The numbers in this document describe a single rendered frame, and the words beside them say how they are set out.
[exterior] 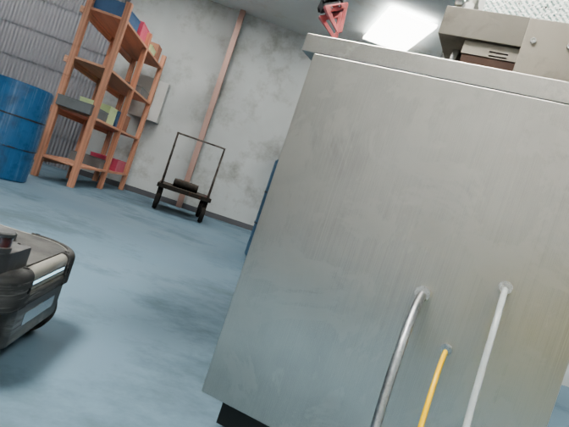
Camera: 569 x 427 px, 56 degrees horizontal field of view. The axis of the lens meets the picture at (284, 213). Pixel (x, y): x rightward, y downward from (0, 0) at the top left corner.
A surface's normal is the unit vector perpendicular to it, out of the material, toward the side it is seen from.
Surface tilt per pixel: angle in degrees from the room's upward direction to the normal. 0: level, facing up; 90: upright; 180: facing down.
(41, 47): 90
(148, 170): 90
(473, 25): 90
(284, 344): 90
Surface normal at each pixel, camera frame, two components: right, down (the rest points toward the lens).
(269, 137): 0.11, 0.05
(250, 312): -0.37, -0.11
